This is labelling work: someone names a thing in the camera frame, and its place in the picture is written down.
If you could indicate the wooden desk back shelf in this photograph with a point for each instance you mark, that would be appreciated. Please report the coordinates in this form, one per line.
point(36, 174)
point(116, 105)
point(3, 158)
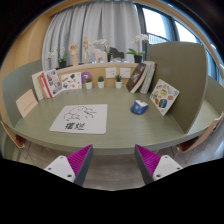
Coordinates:
point(98, 68)

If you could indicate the blue and white computer mouse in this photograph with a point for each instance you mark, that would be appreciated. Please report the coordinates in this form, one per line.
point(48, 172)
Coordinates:
point(139, 107)

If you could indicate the wooden artist mannequin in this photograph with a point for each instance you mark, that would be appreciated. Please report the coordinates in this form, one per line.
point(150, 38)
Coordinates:
point(86, 45)

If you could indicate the pink horse figure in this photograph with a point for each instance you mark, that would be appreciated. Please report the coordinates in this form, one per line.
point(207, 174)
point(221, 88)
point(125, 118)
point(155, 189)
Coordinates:
point(101, 55)

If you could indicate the balcony railing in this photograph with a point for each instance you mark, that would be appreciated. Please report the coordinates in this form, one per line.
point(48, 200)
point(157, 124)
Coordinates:
point(156, 39)

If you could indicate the tall white orchid, black pot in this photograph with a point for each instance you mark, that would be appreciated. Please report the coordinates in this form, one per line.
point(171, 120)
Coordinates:
point(138, 58)

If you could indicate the plain white book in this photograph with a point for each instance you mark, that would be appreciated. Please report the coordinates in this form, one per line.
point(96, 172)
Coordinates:
point(36, 85)

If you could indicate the wooden hand model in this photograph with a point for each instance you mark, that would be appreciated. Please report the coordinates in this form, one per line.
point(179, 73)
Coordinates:
point(73, 51)

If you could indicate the white doodle-print mouse pad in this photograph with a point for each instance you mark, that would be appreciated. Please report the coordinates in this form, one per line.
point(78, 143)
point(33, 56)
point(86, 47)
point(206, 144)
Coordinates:
point(80, 120)

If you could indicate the small plant in white pot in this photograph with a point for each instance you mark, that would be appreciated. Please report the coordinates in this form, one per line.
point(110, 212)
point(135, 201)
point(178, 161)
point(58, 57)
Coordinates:
point(88, 85)
point(118, 84)
point(101, 84)

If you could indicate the large green divider panel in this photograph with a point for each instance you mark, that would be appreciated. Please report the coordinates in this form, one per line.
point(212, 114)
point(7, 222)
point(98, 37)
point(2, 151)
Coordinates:
point(181, 70)

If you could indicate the white card with small pictures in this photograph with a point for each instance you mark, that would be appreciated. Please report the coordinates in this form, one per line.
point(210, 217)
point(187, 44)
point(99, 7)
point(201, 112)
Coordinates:
point(71, 81)

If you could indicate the far green divider panel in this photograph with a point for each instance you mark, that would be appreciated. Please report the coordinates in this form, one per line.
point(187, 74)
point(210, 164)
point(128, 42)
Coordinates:
point(215, 95)

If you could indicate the white card with colourful stickers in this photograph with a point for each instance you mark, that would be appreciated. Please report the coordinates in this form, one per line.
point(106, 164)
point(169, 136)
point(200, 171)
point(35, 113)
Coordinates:
point(164, 96)

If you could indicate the white-covered books stack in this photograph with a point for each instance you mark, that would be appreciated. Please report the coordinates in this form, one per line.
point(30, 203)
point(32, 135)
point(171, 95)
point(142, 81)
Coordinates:
point(148, 76)

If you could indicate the red-spined photo magazine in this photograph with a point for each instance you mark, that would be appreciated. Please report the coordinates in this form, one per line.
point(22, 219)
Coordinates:
point(52, 82)

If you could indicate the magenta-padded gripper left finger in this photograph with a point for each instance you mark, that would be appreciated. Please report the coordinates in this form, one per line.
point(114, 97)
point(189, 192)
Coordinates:
point(63, 166)

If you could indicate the black horse figure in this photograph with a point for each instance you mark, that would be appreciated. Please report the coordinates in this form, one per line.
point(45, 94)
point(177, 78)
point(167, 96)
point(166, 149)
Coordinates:
point(116, 53)

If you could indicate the purple round number sign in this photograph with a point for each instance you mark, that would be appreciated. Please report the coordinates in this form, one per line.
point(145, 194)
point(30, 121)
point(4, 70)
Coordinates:
point(86, 75)

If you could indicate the white orchid behind horses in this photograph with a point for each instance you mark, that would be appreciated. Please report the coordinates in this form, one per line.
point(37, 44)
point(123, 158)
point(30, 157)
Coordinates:
point(101, 42)

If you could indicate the grey curtain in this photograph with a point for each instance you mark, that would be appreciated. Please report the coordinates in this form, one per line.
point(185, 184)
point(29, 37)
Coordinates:
point(100, 23)

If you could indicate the low green divider panel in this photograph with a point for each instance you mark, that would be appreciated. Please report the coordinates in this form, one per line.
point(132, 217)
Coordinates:
point(18, 81)

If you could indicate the beige paper card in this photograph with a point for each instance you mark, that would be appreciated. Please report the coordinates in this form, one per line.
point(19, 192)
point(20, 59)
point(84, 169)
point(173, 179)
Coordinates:
point(26, 103)

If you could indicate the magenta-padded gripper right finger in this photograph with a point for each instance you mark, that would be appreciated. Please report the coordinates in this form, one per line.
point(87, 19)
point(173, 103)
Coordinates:
point(163, 166)

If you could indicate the white wall socket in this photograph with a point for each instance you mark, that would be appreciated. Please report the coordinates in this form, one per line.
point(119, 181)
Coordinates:
point(125, 72)
point(111, 72)

